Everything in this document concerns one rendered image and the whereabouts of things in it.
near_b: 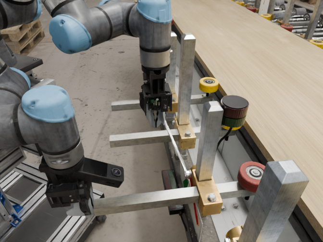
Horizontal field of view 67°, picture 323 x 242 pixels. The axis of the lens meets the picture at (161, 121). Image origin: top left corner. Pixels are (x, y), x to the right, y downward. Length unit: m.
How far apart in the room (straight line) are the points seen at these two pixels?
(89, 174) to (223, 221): 0.53
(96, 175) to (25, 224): 1.02
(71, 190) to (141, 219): 1.10
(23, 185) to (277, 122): 1.42
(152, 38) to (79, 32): 0.16
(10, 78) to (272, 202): 0.51
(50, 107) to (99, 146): 1.70
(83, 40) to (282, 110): 0.71
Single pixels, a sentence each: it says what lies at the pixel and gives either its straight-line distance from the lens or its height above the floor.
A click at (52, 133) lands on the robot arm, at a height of 1.12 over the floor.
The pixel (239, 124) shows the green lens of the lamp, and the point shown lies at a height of 1.06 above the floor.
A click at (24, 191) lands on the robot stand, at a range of 1.68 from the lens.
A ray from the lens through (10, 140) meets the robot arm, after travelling 0.48.
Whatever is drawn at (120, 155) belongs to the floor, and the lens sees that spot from 2.00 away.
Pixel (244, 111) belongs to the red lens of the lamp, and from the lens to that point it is 0.55.
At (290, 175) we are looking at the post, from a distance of 0.32.
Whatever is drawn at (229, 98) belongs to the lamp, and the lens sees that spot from 0.57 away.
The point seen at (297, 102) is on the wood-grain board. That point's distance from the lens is 1.04.
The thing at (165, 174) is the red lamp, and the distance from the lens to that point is 0.91.
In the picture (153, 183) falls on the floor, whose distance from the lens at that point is 1.79.
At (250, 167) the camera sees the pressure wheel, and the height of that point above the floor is 0.91.
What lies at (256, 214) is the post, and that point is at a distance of 0.39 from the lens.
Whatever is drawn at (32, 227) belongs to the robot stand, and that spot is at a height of 0.21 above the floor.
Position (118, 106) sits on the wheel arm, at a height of 0.83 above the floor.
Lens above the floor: 1.39
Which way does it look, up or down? 37 degrees down
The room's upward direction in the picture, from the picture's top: straight up
